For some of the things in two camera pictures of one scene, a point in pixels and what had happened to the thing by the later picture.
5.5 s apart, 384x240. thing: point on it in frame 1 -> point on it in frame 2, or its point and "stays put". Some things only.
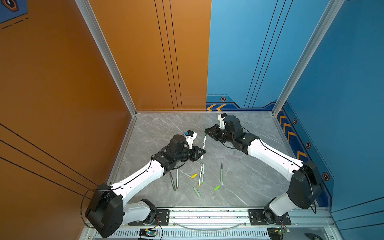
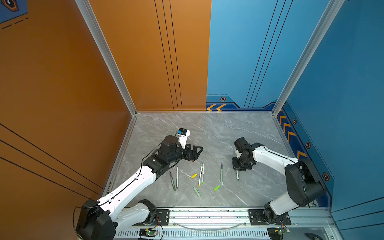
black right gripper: (214, 129) -> (236, 167)
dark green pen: (172, 182) stays put
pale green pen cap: (197, 192) stays put
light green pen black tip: (221, 173) stays put
